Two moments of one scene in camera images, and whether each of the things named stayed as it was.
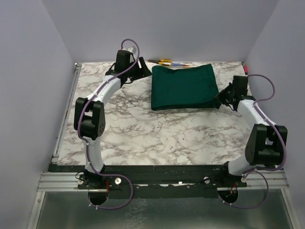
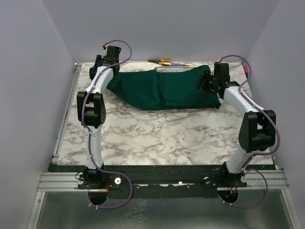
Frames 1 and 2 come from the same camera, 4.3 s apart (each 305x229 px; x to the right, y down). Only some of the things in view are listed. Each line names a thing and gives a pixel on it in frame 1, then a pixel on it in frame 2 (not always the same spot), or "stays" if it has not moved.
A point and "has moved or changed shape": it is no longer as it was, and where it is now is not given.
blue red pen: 178,64 stays
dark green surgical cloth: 192,87 has moved or changed shape
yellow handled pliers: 164,62 stays
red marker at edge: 245,69 stays
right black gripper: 220,97 to 206,75
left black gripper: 144,70 to 98,58
